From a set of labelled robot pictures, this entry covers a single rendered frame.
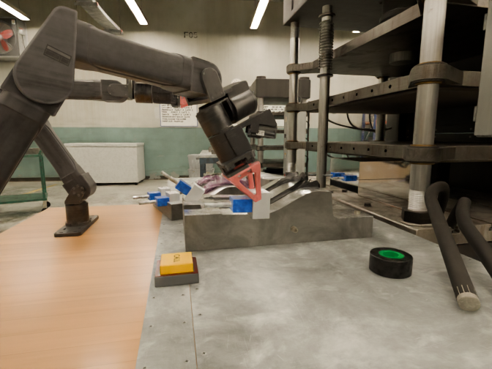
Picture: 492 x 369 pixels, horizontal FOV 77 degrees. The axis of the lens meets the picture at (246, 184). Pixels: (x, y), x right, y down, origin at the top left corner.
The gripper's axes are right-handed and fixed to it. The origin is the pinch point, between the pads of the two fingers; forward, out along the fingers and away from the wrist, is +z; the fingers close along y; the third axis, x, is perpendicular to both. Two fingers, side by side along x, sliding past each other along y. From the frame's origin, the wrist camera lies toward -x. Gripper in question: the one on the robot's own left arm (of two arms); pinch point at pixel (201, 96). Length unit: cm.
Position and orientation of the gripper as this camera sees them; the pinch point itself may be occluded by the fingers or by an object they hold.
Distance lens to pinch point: 100.9
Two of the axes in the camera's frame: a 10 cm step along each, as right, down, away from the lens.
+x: -0.3, 9.9, 1.5
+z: 9.8, 0.0, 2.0
